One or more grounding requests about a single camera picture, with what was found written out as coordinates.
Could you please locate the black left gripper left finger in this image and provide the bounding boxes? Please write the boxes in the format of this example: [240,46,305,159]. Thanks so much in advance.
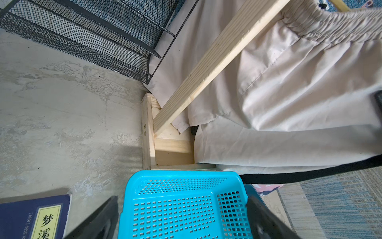
[65,196,119,239]

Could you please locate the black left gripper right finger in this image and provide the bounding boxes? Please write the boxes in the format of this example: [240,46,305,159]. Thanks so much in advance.
[246,196,300,239]

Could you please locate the beige shorts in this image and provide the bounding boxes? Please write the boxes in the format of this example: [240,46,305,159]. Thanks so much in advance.
[147,1,382,174]

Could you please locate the yellow hanger of beige shorts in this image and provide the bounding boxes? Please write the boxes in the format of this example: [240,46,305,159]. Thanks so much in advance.
[329,0,350,13]

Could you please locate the pink patterned shorts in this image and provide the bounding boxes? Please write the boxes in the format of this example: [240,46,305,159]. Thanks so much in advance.
[252,184,285,196]

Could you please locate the black shorts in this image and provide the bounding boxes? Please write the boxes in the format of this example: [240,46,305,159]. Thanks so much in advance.
[240,155,382,184]

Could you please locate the dark teal plastic tray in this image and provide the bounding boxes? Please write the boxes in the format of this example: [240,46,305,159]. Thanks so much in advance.
[244,184,267,208]

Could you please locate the dark blue book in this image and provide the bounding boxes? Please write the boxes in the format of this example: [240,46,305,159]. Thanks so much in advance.
[1,194,72,239]

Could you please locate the turquoise plastic basket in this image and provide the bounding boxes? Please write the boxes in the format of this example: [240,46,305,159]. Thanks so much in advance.
[118,170,253,239]

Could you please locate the wooden clothes rack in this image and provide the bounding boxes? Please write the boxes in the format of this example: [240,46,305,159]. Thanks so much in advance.
[141,1,288,171]

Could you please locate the black wire shelf rack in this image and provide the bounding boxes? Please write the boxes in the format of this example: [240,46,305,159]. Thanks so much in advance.
[1,0,184,84]

